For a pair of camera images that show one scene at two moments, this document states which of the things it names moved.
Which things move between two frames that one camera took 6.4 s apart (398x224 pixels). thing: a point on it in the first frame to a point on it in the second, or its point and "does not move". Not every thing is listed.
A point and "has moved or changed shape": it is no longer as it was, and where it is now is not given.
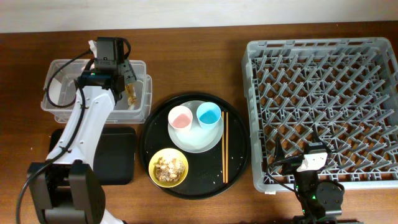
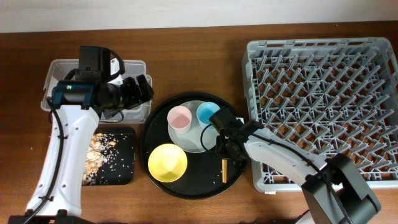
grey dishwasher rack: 341,92 does not move
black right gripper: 279,153 to 222,152
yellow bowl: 168,167 has moved or changed shape
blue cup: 208,114 does not move
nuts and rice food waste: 168,170 to 97,152
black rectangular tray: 114,159 does not move
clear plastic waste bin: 63,86 does not move
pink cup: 180,118 does not move
